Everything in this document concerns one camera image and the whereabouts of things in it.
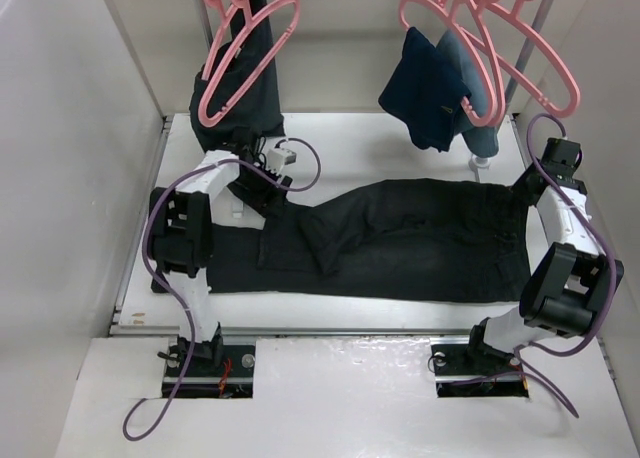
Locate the dark trousers hanging left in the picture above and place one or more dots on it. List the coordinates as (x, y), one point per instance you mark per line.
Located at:
(257, 111)

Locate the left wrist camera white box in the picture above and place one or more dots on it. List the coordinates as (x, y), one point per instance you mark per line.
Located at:
(278, 158)

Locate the pink hanger with navy trousers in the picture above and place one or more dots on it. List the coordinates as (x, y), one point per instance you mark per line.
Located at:
(468, 45)

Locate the light blue jeans hanging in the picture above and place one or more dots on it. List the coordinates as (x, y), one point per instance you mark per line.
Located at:
(481, 141)

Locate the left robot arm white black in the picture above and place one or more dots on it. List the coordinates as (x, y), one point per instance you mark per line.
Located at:
(180, 238)

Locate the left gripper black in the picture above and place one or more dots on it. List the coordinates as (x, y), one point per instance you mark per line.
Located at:
(267, 199)

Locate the black trousers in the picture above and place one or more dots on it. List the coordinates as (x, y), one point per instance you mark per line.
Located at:
(410, 240)

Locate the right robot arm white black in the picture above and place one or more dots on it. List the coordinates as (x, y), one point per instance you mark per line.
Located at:
(571, 290)

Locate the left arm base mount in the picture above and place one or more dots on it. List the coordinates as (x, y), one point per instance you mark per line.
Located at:
(215, 371)

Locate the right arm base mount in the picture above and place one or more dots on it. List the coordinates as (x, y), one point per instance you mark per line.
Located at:
(462, 373)

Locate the navy blue trousers hanging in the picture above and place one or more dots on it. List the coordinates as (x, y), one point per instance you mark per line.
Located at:
(424, 92)

